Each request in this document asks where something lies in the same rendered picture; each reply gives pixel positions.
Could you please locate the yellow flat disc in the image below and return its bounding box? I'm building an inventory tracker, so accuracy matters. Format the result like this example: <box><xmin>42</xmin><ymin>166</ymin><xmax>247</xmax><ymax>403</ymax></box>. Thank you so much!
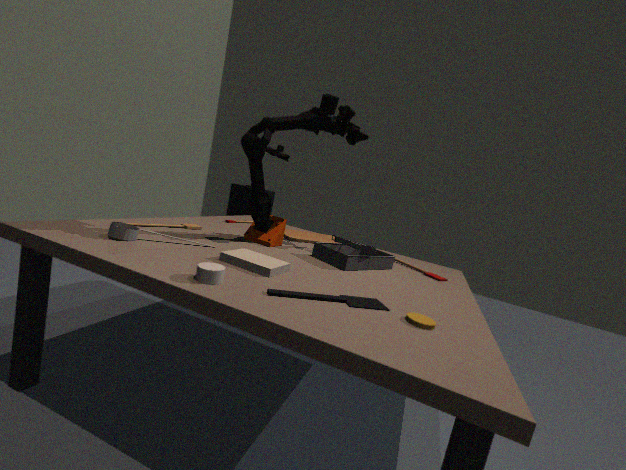
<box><xmin>405</xmin><ymin>312</ymin><xmax>436</xmax><ymax>330</ymax></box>

